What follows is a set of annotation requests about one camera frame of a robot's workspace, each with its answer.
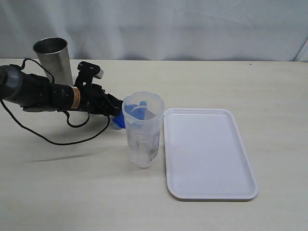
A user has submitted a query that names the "blue container lid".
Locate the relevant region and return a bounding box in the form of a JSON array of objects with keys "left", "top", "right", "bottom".
[{"left": 112, "top": 101, "right": 147, "bottom": 129}]

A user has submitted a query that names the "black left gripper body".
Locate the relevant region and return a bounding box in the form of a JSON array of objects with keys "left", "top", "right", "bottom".
[{"left": 78, "top": 84, "right": 113, "bottom": 116}]

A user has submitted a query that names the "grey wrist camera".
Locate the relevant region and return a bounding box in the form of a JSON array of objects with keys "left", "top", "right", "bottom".
[{"left": 75, "top": 61, "right": 104, "bottom": 86}]

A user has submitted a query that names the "white backdrop curtain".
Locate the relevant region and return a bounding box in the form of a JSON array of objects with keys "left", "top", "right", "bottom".
[{"left": 0, "top": 0, "right": 308, "bottom": 62}]

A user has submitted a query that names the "clear plastic container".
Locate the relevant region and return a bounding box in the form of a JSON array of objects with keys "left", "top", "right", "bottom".
[{"left": 122, "top": 91, "right": 165, "bottom": 168}]

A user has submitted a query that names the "stainless steel cup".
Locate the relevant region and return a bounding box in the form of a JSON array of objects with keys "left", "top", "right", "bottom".
[{"left": 33, "top": 37, "right": 73, "bottom": 86}]

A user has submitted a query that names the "black cable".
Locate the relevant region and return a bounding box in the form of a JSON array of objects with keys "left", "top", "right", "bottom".
[{"left": 0, "top": 57, "right": 114, "bottom": 146}]

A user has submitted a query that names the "white plastic tray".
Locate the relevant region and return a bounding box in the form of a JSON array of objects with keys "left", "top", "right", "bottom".
[{"left": 164, "top": 108, "right": 259, "bottom": 201}]

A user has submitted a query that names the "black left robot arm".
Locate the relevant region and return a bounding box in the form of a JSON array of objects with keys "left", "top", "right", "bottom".
[{"left": 0, "top": 61, "right": 123, "bottom": 116}]

